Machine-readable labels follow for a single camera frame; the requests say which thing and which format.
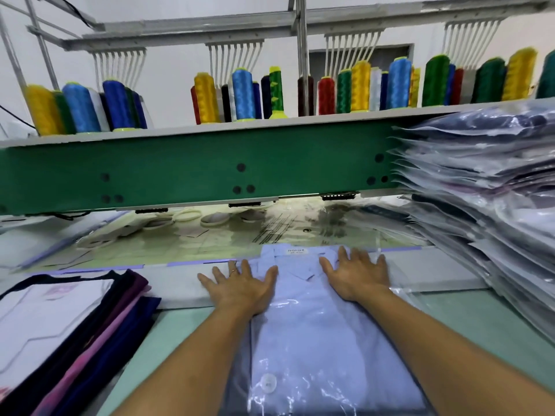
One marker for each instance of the person's right hand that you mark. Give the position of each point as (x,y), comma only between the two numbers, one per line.
(357,277)

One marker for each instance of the person's left hand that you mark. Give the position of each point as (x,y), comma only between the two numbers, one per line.
(241,292)

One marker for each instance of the light blue shirt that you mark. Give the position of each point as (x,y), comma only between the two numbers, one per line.
(329,359)

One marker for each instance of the stack of bagged garments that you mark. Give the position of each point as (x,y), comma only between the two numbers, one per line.
(486,186)

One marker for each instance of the person's right forearm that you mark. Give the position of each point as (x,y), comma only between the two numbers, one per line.
(460,355)

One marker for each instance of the person's left forearm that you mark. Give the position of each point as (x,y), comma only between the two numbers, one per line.
(186,368)

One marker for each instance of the green machine beam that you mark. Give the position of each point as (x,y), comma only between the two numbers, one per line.
(208,164)

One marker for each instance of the row of coloured thread spools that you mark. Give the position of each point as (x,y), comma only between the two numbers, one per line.
(364,86)

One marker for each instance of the grey metal thread rack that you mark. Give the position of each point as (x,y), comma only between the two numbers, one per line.
(301,30)

